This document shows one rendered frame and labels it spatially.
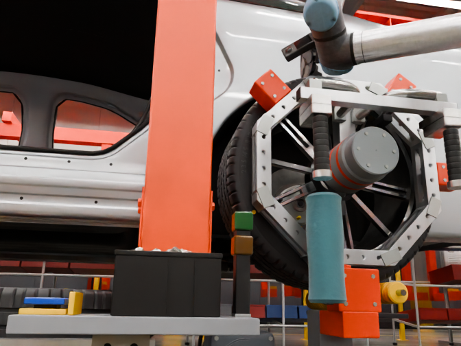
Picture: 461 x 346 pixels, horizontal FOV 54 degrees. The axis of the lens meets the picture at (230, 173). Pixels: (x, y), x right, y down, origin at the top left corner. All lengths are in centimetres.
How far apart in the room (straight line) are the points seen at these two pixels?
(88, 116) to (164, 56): 1046
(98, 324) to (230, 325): 23
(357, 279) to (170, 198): 53
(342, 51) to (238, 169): 43
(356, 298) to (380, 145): 39
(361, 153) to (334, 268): 29
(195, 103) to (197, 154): 14
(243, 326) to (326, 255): 32
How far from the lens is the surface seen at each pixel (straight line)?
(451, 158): 121
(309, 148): 140
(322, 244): 110
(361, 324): 125
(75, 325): 85
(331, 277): 110
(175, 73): 121
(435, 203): 142
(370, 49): 130
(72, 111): 1175
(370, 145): 119
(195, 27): 128
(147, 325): 84
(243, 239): 94
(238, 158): 131
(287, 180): 184
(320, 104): 109
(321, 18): 126
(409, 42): 128
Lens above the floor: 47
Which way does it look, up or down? 16 degrees up
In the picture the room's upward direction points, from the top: 1 degrees clockwise
